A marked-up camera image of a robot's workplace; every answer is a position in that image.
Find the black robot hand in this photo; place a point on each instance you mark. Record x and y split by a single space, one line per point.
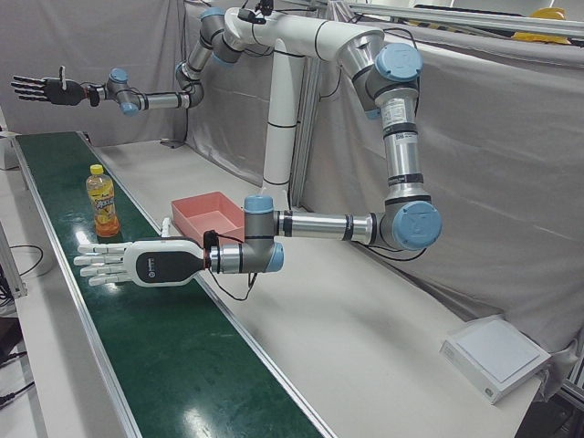
61 93

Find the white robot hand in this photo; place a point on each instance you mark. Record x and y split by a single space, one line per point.
159 264

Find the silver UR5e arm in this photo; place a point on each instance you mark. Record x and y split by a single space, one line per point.
159 99
401 155

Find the pink plastic basket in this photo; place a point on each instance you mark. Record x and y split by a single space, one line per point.
214 219

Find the green conveyor belt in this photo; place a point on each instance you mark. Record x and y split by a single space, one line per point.
150 328

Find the grey fabric curtain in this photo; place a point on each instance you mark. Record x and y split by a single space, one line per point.
502 159
114 41

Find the white conveyor control box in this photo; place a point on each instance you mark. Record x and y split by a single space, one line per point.
7 150

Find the orange juice plastic bottle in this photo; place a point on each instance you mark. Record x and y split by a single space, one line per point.
104 205

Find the white flat box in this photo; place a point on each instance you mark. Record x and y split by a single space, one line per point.
497 353

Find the yellow hard hat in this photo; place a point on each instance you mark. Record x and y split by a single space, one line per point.
547 13
540 37

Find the black floor bracket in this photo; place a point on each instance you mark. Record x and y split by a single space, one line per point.
172 143

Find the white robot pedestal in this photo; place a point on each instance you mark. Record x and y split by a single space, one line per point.
280 114

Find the black head camera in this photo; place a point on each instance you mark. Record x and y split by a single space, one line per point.
253 13

